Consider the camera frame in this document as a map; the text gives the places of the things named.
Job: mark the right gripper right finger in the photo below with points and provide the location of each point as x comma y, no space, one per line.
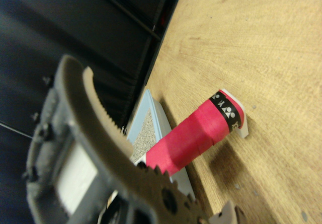
100,138

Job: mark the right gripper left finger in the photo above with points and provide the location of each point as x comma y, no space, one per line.
55,158

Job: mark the blue litter tray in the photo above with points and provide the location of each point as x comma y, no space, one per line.
144,136

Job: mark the black curtain stand pole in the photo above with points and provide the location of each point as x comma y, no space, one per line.
125,9

